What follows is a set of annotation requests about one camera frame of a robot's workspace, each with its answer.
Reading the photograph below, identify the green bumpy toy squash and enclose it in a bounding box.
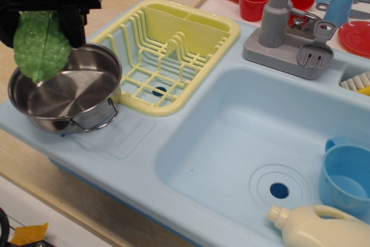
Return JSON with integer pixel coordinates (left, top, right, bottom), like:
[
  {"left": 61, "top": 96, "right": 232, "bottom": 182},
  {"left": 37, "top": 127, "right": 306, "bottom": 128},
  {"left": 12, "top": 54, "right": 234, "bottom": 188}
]
[{"left": 13, "top": 11, "right": 72, "bottom": 83}]

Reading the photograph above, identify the stainless steel pot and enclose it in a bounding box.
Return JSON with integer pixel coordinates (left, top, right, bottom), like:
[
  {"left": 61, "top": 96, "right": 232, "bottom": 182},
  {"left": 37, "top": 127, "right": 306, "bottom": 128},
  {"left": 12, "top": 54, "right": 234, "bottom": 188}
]
[{"left": 8, "top": 43, "right": 122, "bottom": 134}]

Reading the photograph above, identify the yellow plastic dish rack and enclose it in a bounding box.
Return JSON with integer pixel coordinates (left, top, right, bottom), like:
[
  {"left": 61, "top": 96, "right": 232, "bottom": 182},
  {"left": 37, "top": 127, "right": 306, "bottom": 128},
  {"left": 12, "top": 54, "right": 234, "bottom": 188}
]
[{"left": 89, "top": 0, "right": 241, "bottom": 116}]

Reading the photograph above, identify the red upright cup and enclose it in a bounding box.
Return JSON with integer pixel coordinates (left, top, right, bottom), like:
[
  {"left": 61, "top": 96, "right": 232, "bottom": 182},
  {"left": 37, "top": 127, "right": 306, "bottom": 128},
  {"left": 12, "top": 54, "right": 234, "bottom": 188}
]
[{"left": 239, "top": 0, "right": 269, "bottom": 21}]

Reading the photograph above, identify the yellow tape piece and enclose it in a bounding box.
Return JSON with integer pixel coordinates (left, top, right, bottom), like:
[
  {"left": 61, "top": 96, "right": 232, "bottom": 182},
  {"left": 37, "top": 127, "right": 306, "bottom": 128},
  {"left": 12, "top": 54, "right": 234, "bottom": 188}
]
[{"left": 10, "top": 222, "right": 49, "bottom": 246}]

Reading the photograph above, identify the light blue toy sink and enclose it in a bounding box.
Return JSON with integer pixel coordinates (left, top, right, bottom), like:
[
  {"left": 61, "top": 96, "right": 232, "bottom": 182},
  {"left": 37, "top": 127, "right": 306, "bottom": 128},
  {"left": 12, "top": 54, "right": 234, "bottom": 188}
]
[{"left": 1, "top": 23, "right": 369, "bottom": 246}]

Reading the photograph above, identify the grey toy faucet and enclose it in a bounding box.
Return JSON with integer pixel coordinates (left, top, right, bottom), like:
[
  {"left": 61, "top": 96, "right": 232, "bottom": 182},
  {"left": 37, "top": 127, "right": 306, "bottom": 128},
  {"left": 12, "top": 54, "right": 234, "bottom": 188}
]
[{"left": 243, "top": 0, "right": 337, "bottom": 80}]

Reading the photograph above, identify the grey toy spatula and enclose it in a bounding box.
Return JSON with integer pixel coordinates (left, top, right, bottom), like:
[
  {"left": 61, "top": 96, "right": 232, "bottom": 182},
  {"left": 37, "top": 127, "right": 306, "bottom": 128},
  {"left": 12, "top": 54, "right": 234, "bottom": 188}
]
[{"left": 316, "top": 3, "right": 329, "bottom": 11}]

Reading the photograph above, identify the blue upside-down cup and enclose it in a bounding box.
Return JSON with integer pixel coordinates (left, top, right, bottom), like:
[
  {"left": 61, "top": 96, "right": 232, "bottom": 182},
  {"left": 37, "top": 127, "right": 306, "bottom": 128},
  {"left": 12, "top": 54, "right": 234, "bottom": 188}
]
[{"left": 324, "top": 0, "right": 353, "bottom": 27}]

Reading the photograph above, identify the red plastic plate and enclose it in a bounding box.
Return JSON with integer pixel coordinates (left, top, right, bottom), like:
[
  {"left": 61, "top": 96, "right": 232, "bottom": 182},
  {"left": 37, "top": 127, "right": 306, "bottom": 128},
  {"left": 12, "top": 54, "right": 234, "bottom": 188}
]
[{"left": 338, "top": 21, "right": 369, "bottom": 58}]

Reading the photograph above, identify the grey toy knife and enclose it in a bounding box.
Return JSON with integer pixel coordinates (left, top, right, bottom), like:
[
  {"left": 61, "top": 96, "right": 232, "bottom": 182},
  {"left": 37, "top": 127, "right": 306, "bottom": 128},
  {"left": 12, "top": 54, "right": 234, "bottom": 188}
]
[{"left": 349, "top": 9, "right": 370, "bottom": 20}]

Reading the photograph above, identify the white yellow sponge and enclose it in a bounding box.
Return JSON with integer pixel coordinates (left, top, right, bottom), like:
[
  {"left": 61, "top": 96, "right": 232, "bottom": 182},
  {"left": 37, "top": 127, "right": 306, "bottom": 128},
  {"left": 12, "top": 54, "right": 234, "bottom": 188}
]
[{"left": 339, "top": 71, "right": 370, "bottom": 96}]

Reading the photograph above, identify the cream detergent bottle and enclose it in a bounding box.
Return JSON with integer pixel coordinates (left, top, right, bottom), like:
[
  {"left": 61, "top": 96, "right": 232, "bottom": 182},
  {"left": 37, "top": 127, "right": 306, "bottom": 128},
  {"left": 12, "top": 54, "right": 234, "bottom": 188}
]
[{"left": 268, "top": 205, "right": 369, "bottom": 246}]

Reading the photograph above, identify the blue plastic cup in sink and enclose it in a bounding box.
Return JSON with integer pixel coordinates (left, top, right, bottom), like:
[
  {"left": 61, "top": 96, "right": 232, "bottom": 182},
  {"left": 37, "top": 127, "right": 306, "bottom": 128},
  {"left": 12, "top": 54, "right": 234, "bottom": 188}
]
[{"left": 319, "top": 138, "right": 369, "bottom": 220}]

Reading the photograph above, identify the black cable loop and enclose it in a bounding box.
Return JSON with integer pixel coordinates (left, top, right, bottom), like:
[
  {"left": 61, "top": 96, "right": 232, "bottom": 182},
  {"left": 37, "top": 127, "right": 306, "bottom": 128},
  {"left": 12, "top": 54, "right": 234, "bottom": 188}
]
[{"left": 0, "top": 208, "right": 9, "bottom": 244}]

